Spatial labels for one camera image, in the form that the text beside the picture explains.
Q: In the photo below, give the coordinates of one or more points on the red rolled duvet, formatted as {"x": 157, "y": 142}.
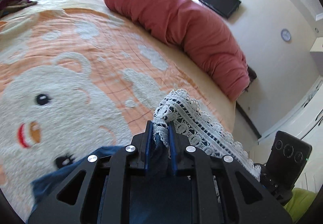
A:
{"x": 200, "y": 33}

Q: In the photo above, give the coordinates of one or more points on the cream bed sheet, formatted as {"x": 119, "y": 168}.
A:
{"x": 183, "y": 63}

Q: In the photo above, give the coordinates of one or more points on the blue denim pant lace hem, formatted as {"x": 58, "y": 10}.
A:
{"x": 102, "y": 188}

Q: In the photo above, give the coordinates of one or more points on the green sleeve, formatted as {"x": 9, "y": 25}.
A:
{"x": 299, "y": 203}

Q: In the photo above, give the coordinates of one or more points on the orange white bear blanket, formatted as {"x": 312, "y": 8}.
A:
{"x": 72, "y": 81}

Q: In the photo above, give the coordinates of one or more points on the round wall clock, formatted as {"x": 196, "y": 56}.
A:
{"x": 285, "y": 35}

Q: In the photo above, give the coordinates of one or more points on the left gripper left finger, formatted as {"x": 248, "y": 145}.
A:
{"x": 143, "y": 144}

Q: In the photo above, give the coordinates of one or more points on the purple striped pillow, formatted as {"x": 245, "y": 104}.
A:
{"x": 12, "y": 6}

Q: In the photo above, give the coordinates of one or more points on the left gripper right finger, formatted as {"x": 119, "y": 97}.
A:
{"x": 181, "y": 163}

